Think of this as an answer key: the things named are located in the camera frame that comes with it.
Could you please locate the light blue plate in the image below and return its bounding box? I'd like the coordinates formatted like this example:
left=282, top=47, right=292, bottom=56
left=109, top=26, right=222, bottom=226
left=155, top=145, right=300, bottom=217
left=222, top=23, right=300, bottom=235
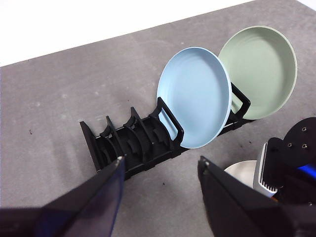
left=157, top=46, right=233, bottom=150

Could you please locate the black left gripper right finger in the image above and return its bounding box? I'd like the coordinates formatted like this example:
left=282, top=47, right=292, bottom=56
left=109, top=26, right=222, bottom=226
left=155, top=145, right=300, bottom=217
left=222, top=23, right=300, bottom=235
left=197, top=155, right=316, bottom=237

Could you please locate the black plate rack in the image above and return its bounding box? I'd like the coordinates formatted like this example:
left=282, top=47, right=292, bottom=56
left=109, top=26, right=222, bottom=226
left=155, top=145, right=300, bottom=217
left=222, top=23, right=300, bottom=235
left=79, top=82, right=251, bottom=181

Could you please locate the pale grey camera box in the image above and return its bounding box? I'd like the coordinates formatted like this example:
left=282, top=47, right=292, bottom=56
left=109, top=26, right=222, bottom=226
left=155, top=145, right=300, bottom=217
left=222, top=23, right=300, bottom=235
left=253, top=142, right=278, bottom=198

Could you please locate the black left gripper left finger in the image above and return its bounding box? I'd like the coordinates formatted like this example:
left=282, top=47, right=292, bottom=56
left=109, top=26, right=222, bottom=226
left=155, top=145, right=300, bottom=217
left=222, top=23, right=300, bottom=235
left=0, top=155, right=125, bottom=237

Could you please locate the cream yellow plate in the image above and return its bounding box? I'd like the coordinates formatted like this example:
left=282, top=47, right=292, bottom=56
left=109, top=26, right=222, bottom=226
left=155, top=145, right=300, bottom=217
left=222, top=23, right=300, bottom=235
left=223, top=160, right=259, bottom=188

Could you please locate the pale green plate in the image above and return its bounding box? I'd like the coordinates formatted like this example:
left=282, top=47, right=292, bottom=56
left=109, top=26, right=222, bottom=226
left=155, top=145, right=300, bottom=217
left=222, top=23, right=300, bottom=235
left=218, top=25, right=298, bottom=120

